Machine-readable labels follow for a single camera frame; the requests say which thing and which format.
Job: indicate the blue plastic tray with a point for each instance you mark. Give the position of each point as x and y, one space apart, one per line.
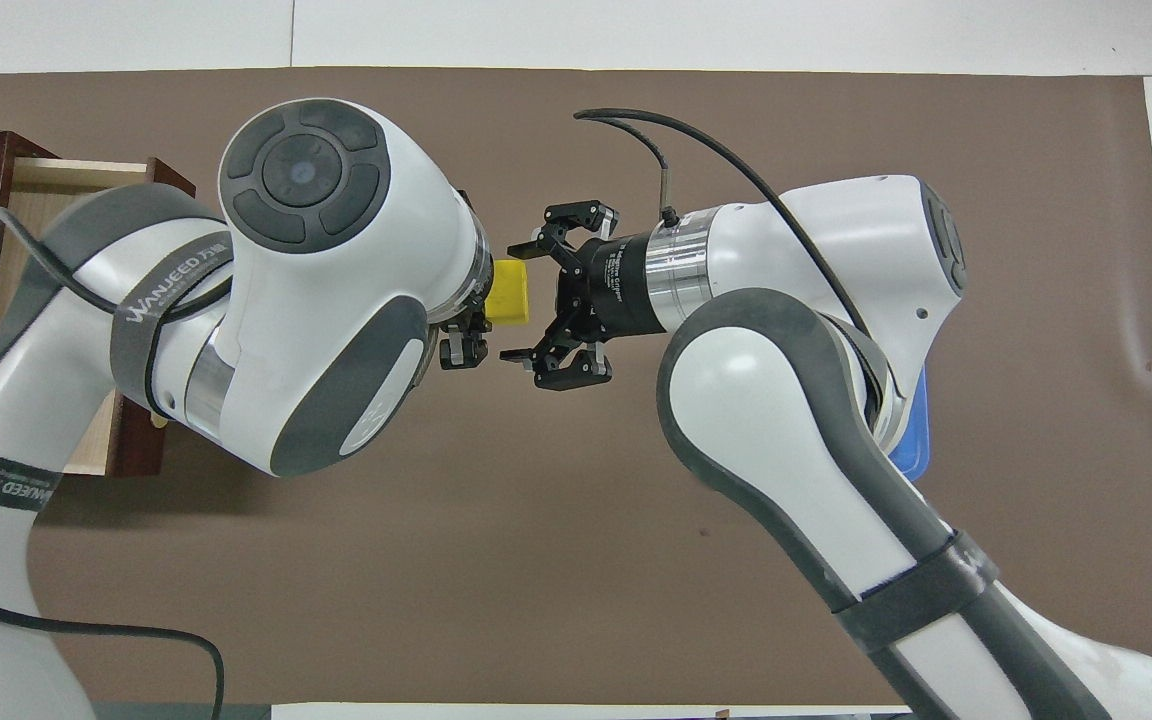
911 440

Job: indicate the yellow block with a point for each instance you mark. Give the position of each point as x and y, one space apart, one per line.
511 292

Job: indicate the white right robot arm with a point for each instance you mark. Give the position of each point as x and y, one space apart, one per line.
766 400

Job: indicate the brown table mat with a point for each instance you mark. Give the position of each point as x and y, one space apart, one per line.
536 550

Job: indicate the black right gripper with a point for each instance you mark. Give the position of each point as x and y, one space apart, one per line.
616 285

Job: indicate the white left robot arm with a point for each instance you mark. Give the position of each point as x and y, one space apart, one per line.
336 300

